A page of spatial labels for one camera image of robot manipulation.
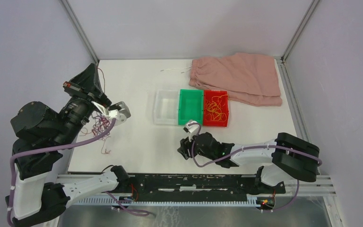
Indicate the white slotted cable duct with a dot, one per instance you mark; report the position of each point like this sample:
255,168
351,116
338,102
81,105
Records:
106,200

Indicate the white drawstring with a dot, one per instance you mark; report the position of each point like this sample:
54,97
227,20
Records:
183,70

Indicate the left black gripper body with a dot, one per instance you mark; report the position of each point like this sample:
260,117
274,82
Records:
80,92

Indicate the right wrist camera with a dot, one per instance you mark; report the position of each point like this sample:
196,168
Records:
193,128

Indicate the clear plastic bin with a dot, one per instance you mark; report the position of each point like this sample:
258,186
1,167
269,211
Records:
165,111

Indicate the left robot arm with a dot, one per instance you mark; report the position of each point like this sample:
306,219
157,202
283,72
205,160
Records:
42,134

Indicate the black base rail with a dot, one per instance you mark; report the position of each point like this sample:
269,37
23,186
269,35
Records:
194,188

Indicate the pink cloth shorts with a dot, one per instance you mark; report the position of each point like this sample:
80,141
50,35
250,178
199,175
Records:
247,78

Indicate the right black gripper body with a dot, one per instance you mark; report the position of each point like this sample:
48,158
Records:
186,144

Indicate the green plastic bin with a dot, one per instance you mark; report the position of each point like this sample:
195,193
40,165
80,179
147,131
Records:
191,106

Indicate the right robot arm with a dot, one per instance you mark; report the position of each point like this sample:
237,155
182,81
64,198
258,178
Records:
284,158

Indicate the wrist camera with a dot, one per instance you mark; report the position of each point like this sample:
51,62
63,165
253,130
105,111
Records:
193,128
119,112

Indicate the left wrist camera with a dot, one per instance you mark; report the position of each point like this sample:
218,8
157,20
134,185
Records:
119,112

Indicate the red plastic bin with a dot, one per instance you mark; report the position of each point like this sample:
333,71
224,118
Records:
216,108

